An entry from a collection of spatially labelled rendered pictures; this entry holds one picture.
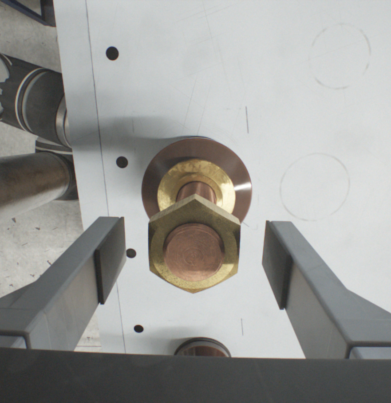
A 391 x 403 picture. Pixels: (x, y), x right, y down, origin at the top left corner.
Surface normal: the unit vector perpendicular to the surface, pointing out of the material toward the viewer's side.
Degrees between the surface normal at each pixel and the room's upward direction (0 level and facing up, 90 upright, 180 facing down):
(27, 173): 91
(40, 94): 23
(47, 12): 0
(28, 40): 0
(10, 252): 0
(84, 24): 11
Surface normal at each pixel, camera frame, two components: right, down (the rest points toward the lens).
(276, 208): -0.02, 0.29
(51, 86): 0.01, -0.37
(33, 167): 0.78, -0.60
